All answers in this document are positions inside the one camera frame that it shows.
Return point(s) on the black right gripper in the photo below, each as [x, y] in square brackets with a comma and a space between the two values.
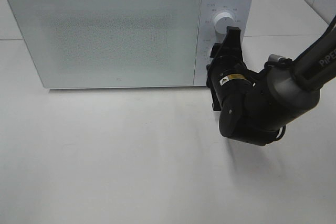
[227, 75]

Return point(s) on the white microwave door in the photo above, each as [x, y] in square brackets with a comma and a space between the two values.
[110, 43]

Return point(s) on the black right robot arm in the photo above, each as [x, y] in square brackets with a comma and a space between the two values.
[255, 107]

